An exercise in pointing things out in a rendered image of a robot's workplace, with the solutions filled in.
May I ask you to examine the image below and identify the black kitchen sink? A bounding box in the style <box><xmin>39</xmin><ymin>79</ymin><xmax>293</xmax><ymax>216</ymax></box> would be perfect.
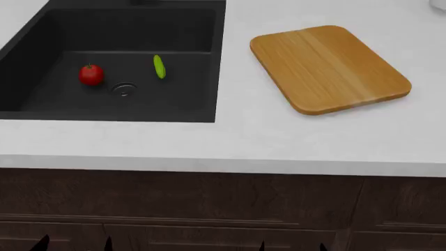
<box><xmin>0</xmin><ymin>0</ymin><xmax>227</xmax><ymax>123</ymax></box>

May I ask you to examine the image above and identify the metal sink drain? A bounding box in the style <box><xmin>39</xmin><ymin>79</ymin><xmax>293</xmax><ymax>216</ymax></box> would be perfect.
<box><xmin>110</xmin><ymin>81</ymin><xmax>138</xmax><ymax>98</ymax></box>

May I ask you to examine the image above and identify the wooden cutting board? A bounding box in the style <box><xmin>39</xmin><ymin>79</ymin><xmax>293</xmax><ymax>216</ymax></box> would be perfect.
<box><xmin>249</xmin><ymin>24</ymin><xmax>413</xmax><ymax>116</ymax></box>

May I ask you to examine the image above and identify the green cucumber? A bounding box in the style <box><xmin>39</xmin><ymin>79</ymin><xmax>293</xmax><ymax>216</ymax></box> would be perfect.
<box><xmin>153</xmin><ymin>54</ymin><xmax>167</xmax><ymax>79</ymax></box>

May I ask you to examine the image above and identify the red tomato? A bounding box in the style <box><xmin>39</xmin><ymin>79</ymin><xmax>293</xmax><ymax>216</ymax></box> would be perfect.
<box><xmin>78</xmin><ymin>63</ymin><xmax>105</xmax><ymax>86</ymax></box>

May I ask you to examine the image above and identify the dark brown wooden cabinet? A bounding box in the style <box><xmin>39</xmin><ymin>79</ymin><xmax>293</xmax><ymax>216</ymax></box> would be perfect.
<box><xmin>0</xmin><ymin>167</ymin><xmax>446</xmax><ymax>251</ymax></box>

